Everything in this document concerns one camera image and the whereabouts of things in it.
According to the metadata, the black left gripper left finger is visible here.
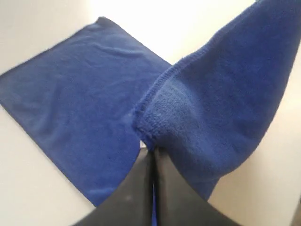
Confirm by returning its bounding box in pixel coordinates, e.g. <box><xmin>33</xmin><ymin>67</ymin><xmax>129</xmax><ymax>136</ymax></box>
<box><xmin>75</xmin><ymin>148</ymin><xmax>153</xmax><ymax>226</ymax></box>

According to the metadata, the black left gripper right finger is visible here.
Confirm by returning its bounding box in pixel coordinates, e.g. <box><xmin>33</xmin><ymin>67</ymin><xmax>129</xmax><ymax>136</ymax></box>
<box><xmin>154</xmin><ymin>148</ymin><xmax>235</xmax><ymax>226</ymax></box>

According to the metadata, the blue towel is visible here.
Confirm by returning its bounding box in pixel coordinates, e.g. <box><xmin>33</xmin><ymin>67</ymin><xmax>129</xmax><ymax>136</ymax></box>
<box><xmin>0</xmin><ymin>0</ymin><xmax>301</xmax><ymax>226</ymax></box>

